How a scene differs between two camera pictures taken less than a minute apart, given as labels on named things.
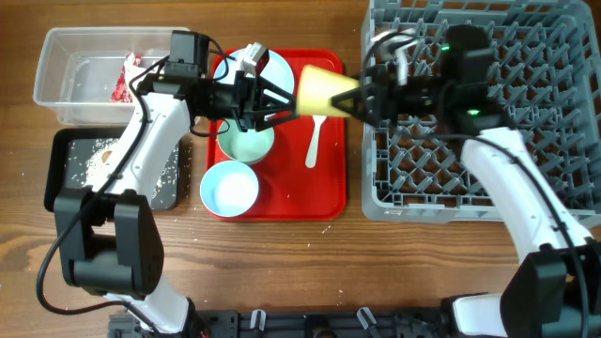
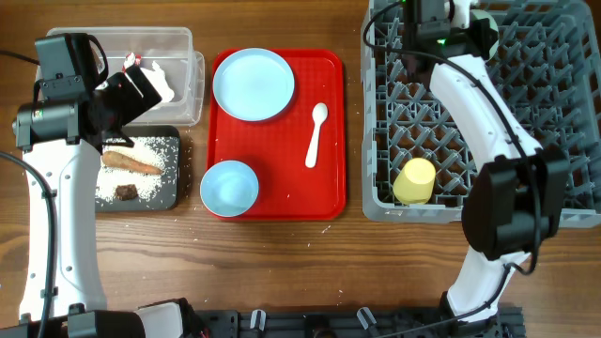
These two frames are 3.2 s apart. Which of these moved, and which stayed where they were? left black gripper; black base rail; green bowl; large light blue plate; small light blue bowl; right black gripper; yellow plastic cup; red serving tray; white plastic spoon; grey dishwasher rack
Moved: yellow plastic cup; green bowl; right black gripper; left black gripper
Stayed: small light blue bowl; red serving tray; black base rail; grey dishwasher rack; white plastic spoon; large light blue plate
